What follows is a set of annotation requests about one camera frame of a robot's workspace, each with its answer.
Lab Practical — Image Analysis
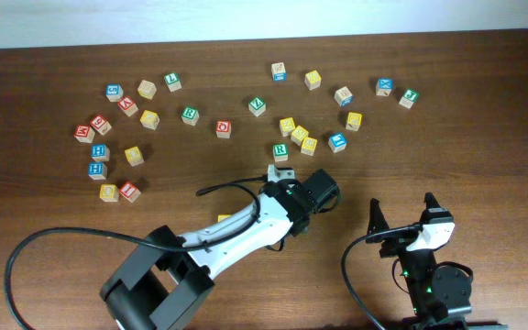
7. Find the yellow block left upper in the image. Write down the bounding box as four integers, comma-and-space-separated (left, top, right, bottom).
140, 110, 160, 130

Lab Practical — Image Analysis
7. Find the blue 5 block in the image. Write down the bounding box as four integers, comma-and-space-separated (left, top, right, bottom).
105, 83, 124, 103

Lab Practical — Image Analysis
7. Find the yellow C block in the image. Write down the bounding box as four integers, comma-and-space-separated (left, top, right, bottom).
217, 214, 231, 222

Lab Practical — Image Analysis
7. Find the yellow block with crayon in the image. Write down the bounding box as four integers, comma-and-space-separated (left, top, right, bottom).
346, 112, 363, 131

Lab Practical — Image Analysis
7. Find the red A block left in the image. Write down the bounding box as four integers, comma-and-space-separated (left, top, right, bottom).
117, 95, 138, 117

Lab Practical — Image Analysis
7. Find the blue H block lower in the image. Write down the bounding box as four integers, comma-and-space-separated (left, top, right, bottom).
88, 162, 107, 181

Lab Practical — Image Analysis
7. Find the red 9 block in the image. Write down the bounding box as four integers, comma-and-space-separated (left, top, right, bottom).
90, 115, 112, 135

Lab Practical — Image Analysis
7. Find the plain wooden yellow block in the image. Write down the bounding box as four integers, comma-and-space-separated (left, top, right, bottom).
137, 80, 157, 100

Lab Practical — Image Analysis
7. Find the blue X block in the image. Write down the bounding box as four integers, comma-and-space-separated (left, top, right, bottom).
375, 78, 393, 96

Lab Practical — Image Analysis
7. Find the blue H block upper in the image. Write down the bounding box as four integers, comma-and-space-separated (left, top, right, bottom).
91, 144, 110, 162

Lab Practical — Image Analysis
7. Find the blue D wooden block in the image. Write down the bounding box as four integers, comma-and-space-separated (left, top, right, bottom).
334, 86, 353, 106

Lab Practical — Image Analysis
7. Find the red O block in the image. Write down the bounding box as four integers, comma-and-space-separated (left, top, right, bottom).
215, 121, 231, 138

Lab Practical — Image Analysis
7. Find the green L block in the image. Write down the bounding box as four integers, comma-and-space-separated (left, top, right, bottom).
164, 72, 182, 92

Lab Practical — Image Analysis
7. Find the yellow top far block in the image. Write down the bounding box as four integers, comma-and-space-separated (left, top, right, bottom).
304, 70, 322, 90

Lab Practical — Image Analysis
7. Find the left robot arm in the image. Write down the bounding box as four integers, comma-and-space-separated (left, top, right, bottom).
100, 177, 339, 329

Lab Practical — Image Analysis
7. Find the yellow block left lower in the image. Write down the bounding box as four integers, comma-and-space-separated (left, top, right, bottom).
99, 184, 120, 203

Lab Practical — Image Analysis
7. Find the red M block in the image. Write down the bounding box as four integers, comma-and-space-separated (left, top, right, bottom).
74, 125, 95, 143

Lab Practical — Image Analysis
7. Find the green J block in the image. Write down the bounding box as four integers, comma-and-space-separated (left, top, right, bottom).
399, 89, 420, 109

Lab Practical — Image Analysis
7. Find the green B block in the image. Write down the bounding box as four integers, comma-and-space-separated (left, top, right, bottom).
181, 106, 200, 126

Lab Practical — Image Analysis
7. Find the yellow block left middle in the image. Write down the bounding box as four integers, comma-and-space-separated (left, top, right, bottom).
124, 147, 145, 167

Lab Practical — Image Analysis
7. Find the yellow block front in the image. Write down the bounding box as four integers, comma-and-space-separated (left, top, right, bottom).
301, 137, 318, 156

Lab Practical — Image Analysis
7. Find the yellow block back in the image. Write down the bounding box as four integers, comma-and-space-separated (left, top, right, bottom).
280, 117, 296, 137

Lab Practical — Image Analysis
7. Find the blue side far block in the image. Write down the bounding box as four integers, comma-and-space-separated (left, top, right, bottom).
271, 62, 287, 82

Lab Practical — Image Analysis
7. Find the blue h block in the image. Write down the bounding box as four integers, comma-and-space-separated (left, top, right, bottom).
91, 144, 110, 162
88, 162, 107, 181

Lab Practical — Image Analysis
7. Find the red I block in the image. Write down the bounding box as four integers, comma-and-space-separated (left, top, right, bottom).
119, 181, 141, 203

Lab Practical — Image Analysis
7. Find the green R block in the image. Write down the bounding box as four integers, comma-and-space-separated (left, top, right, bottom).
272, 143, 289, 162

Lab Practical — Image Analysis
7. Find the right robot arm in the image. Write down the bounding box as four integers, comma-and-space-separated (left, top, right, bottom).
377, 192, 508, 329

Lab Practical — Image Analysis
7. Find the green Z block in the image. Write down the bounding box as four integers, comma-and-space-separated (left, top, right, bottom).
248, 97, 266, 117

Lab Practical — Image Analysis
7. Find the blue I leaf block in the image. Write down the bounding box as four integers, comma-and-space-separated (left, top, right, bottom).
328, 133, 347, 153

